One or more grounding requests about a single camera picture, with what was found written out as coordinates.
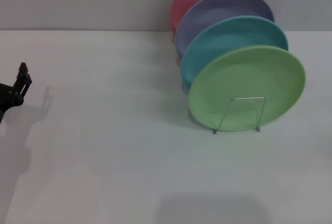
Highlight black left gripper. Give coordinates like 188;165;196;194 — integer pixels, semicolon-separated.
0;62;33;124

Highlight green round plate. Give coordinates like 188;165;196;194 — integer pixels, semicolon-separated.
187;45;307;132

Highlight teal blue round plate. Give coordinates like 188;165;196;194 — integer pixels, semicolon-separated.
180;15;289;89

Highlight purple round plate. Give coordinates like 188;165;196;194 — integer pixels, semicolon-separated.
174;0;275;59

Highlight silver wire plate rack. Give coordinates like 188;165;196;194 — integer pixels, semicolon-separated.
213;96;267;135

